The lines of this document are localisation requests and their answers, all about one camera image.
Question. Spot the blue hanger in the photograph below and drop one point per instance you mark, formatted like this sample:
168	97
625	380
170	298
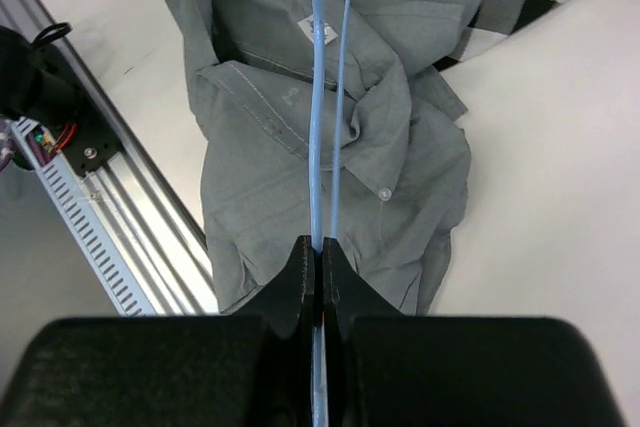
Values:
319	382

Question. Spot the slotted cable duct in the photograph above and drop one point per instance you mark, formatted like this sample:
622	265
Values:
79	211

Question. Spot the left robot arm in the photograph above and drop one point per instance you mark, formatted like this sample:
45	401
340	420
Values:
31	86

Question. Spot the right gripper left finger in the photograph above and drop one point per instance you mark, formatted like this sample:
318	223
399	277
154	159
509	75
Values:
249	368

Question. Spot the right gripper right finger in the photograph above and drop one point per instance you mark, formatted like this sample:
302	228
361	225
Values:
385	368

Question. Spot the aluminium mounting rail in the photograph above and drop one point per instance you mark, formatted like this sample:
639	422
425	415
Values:
133	142

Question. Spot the grey shirt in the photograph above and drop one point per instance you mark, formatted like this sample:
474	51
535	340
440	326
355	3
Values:
389	129

